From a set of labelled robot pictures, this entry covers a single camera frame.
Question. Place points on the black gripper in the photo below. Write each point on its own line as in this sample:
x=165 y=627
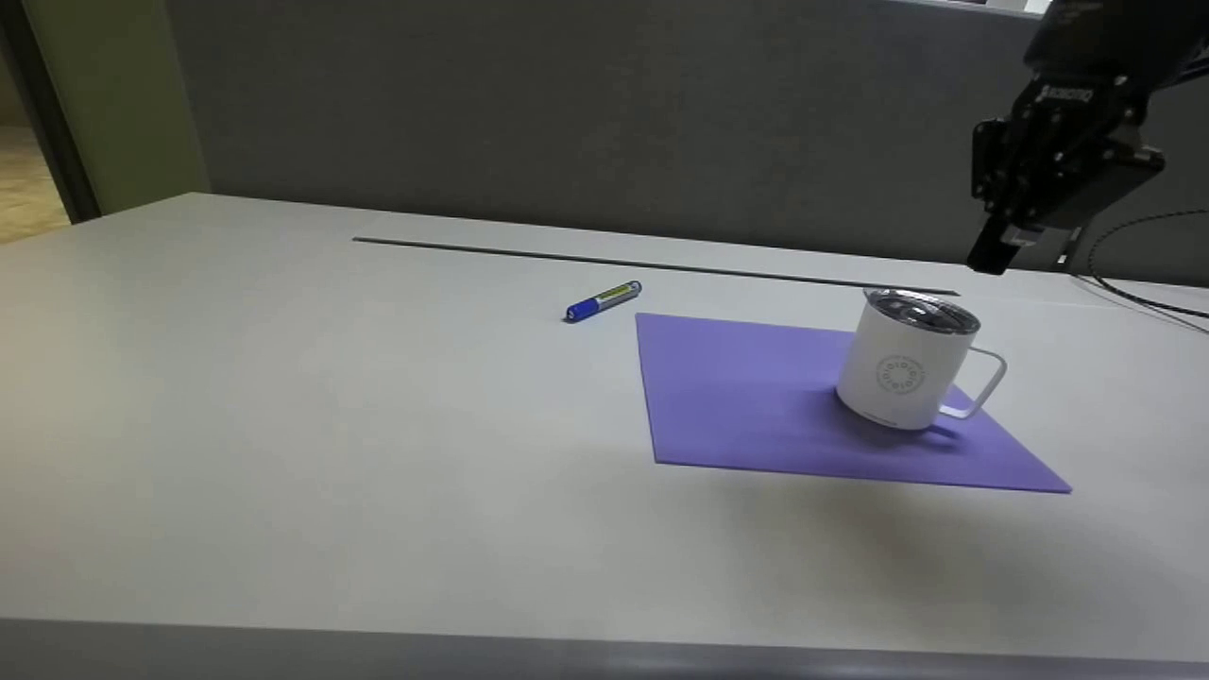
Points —
x=1040 y=151

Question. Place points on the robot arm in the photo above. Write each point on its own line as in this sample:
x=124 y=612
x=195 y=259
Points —
x=1110 y=39

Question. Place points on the purple rectangular mat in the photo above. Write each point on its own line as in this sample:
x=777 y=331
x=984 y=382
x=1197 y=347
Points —
x=743 y=401

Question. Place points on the blue marker pen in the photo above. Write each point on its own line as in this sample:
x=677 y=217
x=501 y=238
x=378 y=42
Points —
x=603 y=298

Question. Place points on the grey desk partition panel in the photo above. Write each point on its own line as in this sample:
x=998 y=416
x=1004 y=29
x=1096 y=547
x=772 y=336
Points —
x=569 y=113

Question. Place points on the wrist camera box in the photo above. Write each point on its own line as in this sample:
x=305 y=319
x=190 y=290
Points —
x=1121 y=181

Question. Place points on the dark door frame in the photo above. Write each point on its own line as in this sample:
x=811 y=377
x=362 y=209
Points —
x=49 y=113

